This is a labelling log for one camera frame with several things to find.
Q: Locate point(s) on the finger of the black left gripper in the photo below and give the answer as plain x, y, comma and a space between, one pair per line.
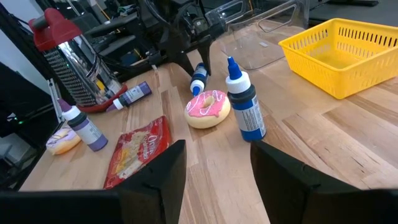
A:
185, 62
206, 56

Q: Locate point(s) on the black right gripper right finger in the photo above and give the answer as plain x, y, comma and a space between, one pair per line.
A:
280, 186

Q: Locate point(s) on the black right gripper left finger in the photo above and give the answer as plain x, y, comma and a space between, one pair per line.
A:
161, 186

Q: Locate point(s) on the blue ink bottle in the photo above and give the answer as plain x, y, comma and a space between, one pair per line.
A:
248, 115
199, 77

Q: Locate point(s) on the red popcorn bag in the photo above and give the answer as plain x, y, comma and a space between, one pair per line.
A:
136, 149

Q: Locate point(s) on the cream round object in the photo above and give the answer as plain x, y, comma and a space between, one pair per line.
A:
199, 112

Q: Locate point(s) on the lavender frosted toy donut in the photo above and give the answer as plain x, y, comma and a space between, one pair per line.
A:
62, 143

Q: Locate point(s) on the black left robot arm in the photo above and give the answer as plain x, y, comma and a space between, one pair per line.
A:
155, 12

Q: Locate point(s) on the clear plastic bin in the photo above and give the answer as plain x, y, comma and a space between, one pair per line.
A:
248, 46

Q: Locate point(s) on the red steel box grater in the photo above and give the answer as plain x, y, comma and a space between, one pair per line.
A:
77, 71

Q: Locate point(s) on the yellow plastic basket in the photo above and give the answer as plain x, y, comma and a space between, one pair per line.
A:
342, 77

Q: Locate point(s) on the black computer tower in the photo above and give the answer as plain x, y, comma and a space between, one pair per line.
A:
28, 102

